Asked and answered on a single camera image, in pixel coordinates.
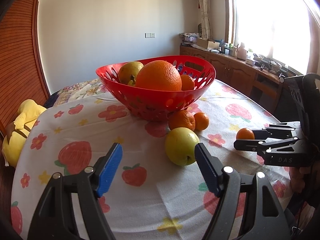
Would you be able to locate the small mandarin orange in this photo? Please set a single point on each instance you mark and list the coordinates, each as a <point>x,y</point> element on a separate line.
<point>201,121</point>

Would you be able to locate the floral bed quilt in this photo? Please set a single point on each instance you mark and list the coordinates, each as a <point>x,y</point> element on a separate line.
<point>75,92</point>

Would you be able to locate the green apple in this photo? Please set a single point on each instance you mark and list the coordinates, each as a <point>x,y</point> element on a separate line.
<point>180,146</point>

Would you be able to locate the large orange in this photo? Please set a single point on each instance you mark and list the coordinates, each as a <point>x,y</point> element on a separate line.
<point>159,75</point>
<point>187,82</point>

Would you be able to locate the wooden sideboard cabinet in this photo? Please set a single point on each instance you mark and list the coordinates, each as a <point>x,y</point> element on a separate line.
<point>261,86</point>

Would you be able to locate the cardboard box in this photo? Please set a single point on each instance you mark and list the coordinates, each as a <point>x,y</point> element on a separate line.
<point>208,45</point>

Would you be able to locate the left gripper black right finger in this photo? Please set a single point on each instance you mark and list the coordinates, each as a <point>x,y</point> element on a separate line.
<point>211,169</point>

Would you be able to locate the yellow plush toy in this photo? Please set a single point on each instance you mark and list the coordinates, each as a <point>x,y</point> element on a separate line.
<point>18,131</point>

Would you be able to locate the medium mandarin orange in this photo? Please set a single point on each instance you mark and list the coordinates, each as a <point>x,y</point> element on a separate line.
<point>182,118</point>

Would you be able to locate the folded patterned cloth stack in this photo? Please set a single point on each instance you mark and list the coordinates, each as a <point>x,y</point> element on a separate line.
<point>189,37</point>

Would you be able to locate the yellow-green pear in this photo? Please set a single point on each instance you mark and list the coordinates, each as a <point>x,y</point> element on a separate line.
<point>129,71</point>

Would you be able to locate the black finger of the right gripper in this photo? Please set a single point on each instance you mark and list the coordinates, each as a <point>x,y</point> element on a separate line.
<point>255,145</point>

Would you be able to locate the patterned window curtain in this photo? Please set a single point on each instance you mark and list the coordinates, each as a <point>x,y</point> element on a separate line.
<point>205,19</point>

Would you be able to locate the tiny mandarin orange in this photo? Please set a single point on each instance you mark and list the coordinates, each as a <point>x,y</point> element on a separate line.
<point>245,134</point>

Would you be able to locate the white wall switch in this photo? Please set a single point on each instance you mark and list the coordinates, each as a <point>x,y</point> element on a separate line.
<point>150,35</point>

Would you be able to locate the white fruit-print tablecloth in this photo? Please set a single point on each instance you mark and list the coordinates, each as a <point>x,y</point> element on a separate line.
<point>150,197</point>

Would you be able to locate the right hand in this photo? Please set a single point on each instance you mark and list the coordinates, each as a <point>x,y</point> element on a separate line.
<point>297,180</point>

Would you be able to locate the pink white bottle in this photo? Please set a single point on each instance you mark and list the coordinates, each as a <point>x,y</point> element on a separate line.
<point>241,52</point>

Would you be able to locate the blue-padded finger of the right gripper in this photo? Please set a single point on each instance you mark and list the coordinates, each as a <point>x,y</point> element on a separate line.
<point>273,132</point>

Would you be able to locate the wooden slatted wardrobe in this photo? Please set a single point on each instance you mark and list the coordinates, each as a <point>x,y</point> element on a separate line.
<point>22,75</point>

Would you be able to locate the window with wooden frame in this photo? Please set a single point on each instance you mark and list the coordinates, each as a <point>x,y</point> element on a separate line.
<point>287,31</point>

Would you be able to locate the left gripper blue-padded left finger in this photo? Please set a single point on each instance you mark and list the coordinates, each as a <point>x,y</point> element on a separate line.
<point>107,168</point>

